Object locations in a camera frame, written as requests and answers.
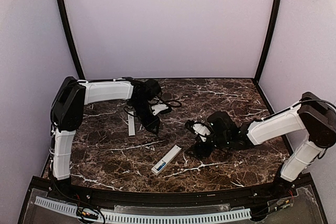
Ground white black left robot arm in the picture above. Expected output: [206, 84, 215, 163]
[50, 77, 161, 180]

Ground left white cable duct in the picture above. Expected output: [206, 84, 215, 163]
[34, 196, 77, 217]

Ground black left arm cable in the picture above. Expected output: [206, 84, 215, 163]
[154, 98, 183, 109]

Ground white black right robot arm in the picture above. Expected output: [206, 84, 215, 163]
[185, 92, 335, 182]

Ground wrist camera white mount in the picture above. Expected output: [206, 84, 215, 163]
[185, 120, 212, 142]
[151, 103, 172, 115]

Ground centre white cable duct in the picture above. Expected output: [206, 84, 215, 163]
[99, 207, 251, 222]

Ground black left frame post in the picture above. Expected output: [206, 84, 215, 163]
[57, 0, 85, 80]

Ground grey remote battery cover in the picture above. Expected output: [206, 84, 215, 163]
[128, 111, 135, 136]

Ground blue AA battery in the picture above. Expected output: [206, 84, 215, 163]
[156, 162, 166, 172]

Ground white cable duct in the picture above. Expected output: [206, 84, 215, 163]
[99, 207, 251, 222]
[34, 196, 77, 217]

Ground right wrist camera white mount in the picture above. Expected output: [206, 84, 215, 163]
[185, 120, 212, 142]

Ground black right frame post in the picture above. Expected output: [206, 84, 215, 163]
[254, 0, 281, 83]

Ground white remote control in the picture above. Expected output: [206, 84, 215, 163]
[151, 145, 182, 175]

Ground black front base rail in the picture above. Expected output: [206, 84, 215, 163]
[25, 173, 318, 209]

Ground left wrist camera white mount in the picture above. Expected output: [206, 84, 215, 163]
[151, 103, 172, 115]

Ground black frame post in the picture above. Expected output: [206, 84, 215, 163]
[254, 0, 281, 83]
[57, 0, 85, 80]

